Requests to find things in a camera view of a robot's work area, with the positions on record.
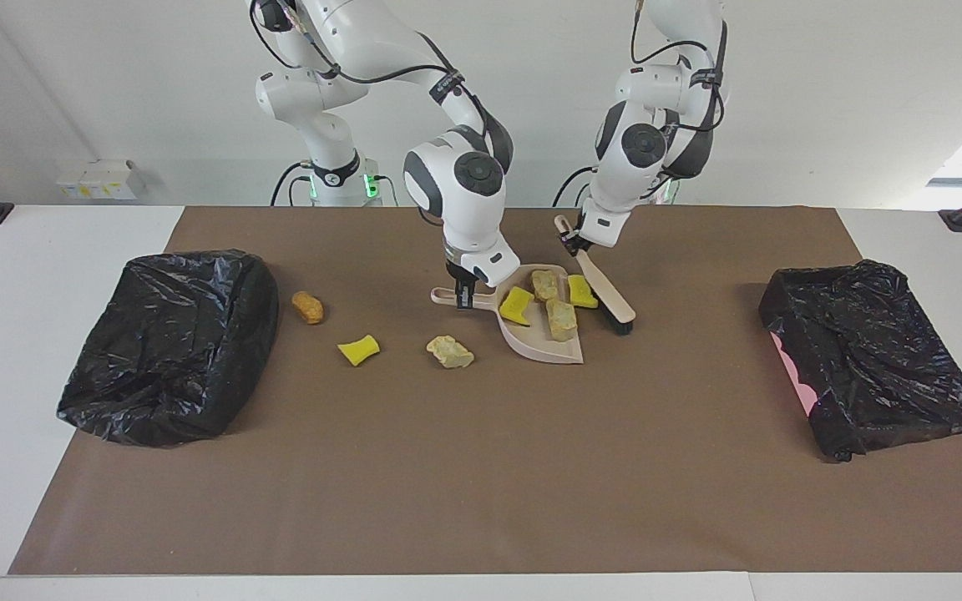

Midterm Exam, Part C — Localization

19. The black base cable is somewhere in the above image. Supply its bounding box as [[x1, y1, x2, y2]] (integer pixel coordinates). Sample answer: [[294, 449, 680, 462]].
[[271, 161, 315, 207], [552, 165, 599, 207]]

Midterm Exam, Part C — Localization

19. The black trash bag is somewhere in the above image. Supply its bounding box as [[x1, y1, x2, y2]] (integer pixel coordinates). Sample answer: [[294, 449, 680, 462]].
[[758, 260, 962, 462]]

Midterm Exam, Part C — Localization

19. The brown bread nugget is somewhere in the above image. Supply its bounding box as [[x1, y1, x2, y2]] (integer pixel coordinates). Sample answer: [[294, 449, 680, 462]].
[[291, 290, 325, 326]]

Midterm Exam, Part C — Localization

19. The white wall socket box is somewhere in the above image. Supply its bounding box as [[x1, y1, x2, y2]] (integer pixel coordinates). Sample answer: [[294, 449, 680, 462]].
[[57, 159, 141, 201]]

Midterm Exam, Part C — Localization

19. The brown table mat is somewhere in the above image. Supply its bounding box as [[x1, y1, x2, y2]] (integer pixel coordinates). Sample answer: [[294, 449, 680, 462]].
[[8, 206, 962, 577]]

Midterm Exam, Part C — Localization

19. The beige brush with black bristles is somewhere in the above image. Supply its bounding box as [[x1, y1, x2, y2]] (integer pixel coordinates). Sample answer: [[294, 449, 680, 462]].
[[554, 215, 636, 336]]

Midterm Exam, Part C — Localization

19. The beige plastic dustpan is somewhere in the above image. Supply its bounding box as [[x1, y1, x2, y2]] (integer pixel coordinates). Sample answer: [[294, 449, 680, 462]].
[[431, 264, 586, 366]]

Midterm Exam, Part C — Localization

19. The black right base cable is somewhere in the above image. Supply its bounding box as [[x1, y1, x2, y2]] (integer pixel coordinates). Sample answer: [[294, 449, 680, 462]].
[[271, 161, 315, 207]]

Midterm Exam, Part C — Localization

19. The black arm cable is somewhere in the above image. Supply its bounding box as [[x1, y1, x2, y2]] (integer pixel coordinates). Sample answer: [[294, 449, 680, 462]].
[[631, 0, 728, 134], [249, 0, 465, 101]]

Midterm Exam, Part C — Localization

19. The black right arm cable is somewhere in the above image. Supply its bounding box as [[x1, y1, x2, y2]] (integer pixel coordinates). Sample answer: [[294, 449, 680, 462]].
[[249, 0, 465, 101]]

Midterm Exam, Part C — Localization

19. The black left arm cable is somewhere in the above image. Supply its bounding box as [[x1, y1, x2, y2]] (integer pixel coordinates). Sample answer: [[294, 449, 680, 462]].
[[631, 0, 728, 134]]

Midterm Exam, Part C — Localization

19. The black left base cable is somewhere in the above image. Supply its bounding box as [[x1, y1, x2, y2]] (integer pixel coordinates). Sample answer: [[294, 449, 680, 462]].
[[552, 165, 599, 207]]

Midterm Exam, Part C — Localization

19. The pink plastic bin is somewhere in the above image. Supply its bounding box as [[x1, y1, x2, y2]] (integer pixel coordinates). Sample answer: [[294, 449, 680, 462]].
[[769, 332, 820, 414]]

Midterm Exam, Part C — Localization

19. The black trash bag bin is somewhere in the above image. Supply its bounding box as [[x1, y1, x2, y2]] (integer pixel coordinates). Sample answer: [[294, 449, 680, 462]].
[[57, 249, 280, 447]]

